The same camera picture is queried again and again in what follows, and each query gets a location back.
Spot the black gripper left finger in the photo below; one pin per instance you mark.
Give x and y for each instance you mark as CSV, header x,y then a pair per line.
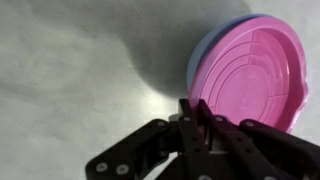
x,y
146,146

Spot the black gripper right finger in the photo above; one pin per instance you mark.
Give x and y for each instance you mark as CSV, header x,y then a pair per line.
x,y
253,146

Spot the pink plastic plate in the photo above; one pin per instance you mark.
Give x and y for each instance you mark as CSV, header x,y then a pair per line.
x,y
253,73

